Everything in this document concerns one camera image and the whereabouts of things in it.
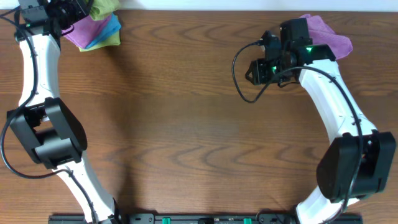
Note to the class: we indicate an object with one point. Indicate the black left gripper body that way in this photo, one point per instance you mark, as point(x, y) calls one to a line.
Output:
point(76, 10)

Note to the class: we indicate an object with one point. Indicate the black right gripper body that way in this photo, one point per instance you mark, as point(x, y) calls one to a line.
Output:
point(266, 70)

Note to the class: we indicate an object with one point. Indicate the green microfibre cloth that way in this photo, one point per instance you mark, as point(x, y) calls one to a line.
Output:
point(101, 9)

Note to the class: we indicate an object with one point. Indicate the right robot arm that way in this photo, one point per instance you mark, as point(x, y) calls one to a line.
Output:
point(357, 163)

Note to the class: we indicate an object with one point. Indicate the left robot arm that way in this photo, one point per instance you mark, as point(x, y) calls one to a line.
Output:
point(48, 131)

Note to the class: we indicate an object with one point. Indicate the folded purple cloth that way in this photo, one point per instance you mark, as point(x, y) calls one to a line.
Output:
point(87, 32)

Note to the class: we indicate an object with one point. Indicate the crumpled purple cloth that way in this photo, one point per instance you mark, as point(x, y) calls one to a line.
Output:
point(322, 33)

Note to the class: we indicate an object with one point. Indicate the folded blue cloth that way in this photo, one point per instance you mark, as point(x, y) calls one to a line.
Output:
point(112, 26)

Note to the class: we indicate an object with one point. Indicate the folded green cloth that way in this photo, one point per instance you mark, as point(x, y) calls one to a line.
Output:
point(111, 40)

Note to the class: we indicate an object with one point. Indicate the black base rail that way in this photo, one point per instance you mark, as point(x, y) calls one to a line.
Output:
point(149, 218)

